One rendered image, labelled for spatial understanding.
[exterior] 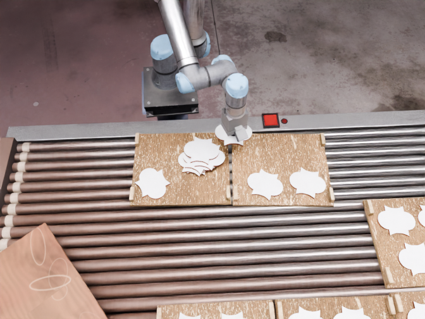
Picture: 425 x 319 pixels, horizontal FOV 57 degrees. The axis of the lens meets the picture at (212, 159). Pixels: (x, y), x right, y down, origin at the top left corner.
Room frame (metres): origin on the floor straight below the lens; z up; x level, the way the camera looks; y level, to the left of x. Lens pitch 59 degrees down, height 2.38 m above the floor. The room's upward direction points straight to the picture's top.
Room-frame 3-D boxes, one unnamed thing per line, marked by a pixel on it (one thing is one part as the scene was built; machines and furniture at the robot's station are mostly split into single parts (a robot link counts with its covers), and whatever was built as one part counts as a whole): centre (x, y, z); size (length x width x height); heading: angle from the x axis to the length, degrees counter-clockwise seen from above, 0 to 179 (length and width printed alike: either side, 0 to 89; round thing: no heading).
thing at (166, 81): (1.30, 0.22, 1.00); 0.15 x 0.15 x 0.10
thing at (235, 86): (0.90, -0.08, 1.33); 0.09 x 0.08 x 0.11; 21
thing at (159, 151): (0.82, 0.13, 0.93); 0.41 x 0.35 x 0.02; 91
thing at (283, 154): (0.81, -0.29, 0.93); 0.41 x 0.35 x 0.02; 89
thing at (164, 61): (1.31, 0.21, 1.11); 0.13 x 0.12 x 0.14; 111
